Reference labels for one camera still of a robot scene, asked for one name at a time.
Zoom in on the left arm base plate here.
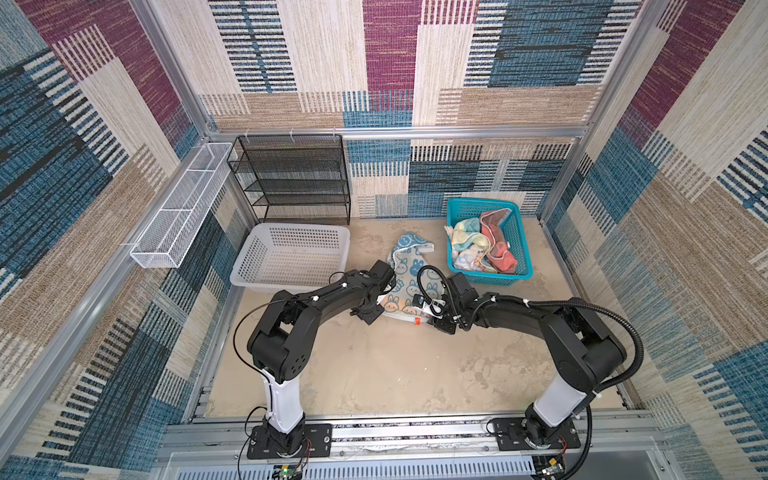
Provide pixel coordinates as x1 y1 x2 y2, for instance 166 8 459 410
246 422 333 460

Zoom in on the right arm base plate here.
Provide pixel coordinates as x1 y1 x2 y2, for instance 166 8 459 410
486 416 582 451

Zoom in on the pastel blue letter towel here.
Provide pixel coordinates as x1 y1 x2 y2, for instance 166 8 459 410
452 245 497 274

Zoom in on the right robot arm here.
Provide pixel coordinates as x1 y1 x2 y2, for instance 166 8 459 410
413 269 643 449

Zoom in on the black wire shelf rack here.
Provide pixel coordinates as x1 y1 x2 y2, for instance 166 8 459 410
229 134 352 224

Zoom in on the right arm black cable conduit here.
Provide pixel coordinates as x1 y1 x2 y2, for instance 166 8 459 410
416 264 645 480

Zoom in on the pink red towel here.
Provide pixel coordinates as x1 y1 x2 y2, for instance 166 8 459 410
479 208 518 274

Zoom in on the blue bunny towel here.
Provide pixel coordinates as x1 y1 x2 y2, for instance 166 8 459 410
379 232 434 324

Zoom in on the aluminium front rail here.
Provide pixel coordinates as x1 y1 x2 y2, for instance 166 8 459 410
156 409 665 465

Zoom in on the white wire wall basket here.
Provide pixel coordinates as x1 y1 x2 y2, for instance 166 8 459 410
130 143 233 269

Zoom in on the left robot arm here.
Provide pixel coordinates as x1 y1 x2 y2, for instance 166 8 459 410
247 261 396 452

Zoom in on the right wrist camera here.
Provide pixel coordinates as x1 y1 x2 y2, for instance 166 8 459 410
411 294 445 324

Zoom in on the white plastic basket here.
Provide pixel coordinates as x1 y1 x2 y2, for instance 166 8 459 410
230 223 351 293

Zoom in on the yellow green towel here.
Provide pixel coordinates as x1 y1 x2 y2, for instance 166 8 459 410
444 217 490 255

